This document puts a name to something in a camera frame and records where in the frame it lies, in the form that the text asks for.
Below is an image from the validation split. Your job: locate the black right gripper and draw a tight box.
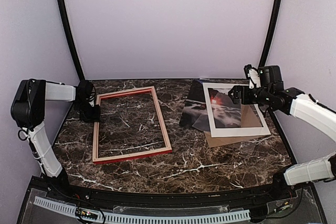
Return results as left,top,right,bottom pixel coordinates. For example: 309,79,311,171
228,85,272,105

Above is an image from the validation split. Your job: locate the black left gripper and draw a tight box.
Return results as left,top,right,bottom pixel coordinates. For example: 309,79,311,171
74,101,100,123

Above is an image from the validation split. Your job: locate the clear acrylic sheet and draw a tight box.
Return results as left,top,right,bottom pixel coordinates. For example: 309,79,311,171
193,89,262,154

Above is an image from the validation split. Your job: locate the white photo mat board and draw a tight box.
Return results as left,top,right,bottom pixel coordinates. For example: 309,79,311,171
203,82,270,137

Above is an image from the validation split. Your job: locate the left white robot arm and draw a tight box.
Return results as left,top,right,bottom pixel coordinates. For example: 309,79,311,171
11,79,100,178

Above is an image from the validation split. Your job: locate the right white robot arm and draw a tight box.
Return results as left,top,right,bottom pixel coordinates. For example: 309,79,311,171
228,65,335,200

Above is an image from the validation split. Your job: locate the sunset seascape photo print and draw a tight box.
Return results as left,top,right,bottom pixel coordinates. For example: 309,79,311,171
179,80,241,132

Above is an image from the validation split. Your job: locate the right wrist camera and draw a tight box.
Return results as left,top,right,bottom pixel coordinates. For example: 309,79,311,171
244,64,261,89

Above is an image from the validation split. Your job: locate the brown frame backing board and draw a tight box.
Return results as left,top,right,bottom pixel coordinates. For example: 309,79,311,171
204,105,262,148

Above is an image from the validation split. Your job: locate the black front rail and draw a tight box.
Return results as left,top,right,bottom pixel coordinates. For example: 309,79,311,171
28,176,309,209

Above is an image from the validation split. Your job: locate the white slotted cable duct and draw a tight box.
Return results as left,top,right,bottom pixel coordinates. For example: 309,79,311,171
33,196,250,223

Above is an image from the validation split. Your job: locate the left black corner post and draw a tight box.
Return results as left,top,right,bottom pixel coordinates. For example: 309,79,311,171
57,0,85,80

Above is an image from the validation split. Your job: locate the black corner post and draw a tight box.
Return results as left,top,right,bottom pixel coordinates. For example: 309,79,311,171
258,0,281,67
57,0,85,80

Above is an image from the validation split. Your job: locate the right black corner post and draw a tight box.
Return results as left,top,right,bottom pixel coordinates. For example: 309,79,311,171
258,0,281,67

